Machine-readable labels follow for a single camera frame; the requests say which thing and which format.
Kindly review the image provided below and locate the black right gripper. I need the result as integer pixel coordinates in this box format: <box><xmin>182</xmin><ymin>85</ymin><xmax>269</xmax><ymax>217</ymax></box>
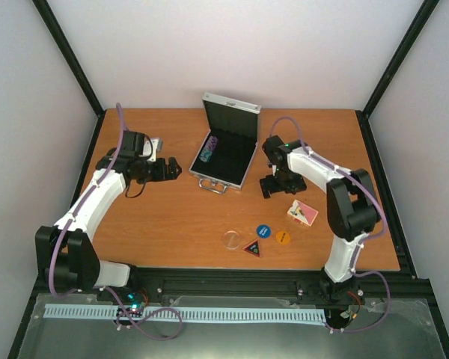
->
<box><xmin>261</xmin><ymin>168</ymin><xmax>308</xmax><ymax>199</ymax></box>

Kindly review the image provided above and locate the pink playing card deck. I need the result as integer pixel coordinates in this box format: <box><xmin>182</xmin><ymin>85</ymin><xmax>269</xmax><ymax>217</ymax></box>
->
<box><xmin>287</xmin><ymin>200</ymin><xmax>319</xmax><ymax>227</ymax></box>

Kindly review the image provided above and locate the aluminium poker case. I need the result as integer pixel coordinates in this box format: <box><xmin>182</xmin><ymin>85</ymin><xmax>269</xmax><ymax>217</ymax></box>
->
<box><xmin>189</xmin><ymin>92</ymin><xmax>262</xmax><ymax>194</ymax></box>

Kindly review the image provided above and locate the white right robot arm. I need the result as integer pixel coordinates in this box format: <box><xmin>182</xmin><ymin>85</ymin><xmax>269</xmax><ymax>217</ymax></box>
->
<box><xmin>260</xmin><ymin>135</ymin><xmax>385</xmax><ymax>283</ymax></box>

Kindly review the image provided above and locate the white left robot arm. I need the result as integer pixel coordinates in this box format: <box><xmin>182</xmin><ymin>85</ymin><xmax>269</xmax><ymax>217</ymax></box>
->
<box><xmin>35</xmin><ymin>130</ymin><xmax>182</xmax><ymax>301</ymax></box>

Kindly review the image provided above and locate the blue round token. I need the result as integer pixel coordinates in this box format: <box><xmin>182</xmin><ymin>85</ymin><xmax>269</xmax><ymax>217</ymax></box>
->
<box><xmin>256</xmin><ymin>224</ymin><xmax>272</xmax><ymax>239</ymax></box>

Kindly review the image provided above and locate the orange round token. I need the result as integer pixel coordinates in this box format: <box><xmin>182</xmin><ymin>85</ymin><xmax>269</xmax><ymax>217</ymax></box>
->
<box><xmin>275</xmin><ymin>230</ymin><xmax>291</xmax><ymax>245</ymax></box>

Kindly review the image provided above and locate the black red triangle token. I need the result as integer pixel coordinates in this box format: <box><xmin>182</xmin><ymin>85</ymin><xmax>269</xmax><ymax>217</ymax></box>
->
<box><xmin>242</xmin><ymin>239</ymin><xmax>261</xmax><ymax>258</ymax></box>

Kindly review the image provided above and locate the purple poker chip stack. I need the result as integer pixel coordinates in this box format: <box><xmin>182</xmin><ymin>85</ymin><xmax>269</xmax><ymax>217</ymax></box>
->
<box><xmin>198</xmin><ymin>135</ymin><xmax>219</xmax><ymax>163</ymax></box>

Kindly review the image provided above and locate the clear round disc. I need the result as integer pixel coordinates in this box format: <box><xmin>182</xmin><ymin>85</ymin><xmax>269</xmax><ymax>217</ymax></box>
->
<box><xmin>222</xmin><ymin>230</ymin><xmax>241</xmax><ymax>250</ymax></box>

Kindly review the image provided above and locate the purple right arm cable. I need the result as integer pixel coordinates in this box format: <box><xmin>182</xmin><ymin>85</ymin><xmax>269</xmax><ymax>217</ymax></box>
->
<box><xmin>271</xmin><ymin>116</ymin><xmax>394</xmax><ymax>334</ymax></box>

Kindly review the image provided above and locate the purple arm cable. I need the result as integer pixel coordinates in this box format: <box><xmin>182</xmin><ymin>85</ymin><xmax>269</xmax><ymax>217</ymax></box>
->
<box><xmin>271</xmin><ymin>116</ymin><xmax>394</xmax><ymax>334</ymax></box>
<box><xmin>46</xmin><ymin>102</ymin><xmax>184</xmax><ymax>341</ymax></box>

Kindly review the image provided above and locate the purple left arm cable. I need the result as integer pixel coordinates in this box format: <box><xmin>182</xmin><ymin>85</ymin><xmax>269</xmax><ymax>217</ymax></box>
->
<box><xmin>46</xmin><ymin>102</ymin><xmax>184</xmax><ymax>341</ymax></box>

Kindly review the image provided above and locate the black aluminium frame rail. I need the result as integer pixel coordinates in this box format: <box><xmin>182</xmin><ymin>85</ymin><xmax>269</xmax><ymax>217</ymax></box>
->
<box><xmin>56</xmin><ymin>266</ymin><xmax>435</xmax><ymax>304</ymax></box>

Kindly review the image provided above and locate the white cable duct strip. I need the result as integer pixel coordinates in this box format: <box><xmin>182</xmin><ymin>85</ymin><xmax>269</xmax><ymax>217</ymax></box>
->
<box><xmin>43</xmin><ymin>304</ymin><xmax>326</xmax><ymax>325</ymax></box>

